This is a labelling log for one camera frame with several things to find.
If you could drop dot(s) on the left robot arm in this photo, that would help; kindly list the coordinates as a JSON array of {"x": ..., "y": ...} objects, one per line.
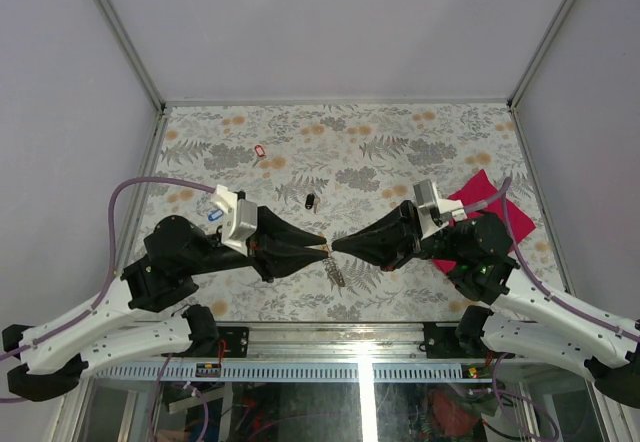
[{"x": 147, "y": 311}]

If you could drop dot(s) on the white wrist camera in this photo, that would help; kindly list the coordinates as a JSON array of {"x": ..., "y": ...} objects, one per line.
[
  {"x": 440, "y": 210},
  {"x": 240, "y": 218}
]

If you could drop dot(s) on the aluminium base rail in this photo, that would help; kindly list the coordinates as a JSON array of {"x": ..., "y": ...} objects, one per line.
[{"x": 330, "y": 341}]

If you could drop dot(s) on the black tagged key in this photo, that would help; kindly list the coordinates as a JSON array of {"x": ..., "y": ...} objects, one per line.
[{"x": 311, "y": 202}]

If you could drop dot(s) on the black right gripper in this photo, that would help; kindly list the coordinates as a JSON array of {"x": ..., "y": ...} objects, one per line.
[{"x": 389, "y": 241}]

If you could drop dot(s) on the large keyring with yellow grip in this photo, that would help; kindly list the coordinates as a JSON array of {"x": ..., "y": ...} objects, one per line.
[{"x": 333, "y": 272}]

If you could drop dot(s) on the white slotted cable duct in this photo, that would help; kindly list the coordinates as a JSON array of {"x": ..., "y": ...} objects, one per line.
[{"x": 239, "y": 371}]

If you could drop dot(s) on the red tagged key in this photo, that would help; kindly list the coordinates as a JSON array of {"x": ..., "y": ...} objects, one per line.
[{"x": 260, "y": 154}]

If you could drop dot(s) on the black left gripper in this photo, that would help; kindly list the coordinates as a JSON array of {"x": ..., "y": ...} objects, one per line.
[{"x": 274, "y": 263}]

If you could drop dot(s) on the floral tablecloth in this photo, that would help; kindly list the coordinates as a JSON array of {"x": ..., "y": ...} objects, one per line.
[{"x": 361, "y": 160}]

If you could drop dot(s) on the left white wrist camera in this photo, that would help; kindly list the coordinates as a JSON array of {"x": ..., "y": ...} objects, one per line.
[{"x": 240, "y": 218}]

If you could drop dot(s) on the yellow tagged key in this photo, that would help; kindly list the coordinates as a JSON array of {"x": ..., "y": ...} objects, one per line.
[{"x": 326, "y": 245}]

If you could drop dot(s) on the blue tagged key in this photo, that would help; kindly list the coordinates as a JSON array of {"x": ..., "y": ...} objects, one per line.
[{"x": 215, "y": 215}]

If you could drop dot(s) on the pink cloth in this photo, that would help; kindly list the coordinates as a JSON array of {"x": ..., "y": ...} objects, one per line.
[{"x": 480, "y": 202}]

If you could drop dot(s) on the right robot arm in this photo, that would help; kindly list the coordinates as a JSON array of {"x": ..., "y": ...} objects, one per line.
[{"x": 512, "y": 311}]

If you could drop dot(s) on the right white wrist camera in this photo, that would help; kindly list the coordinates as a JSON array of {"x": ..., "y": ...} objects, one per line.
[{"x": 440, "y": 210}]

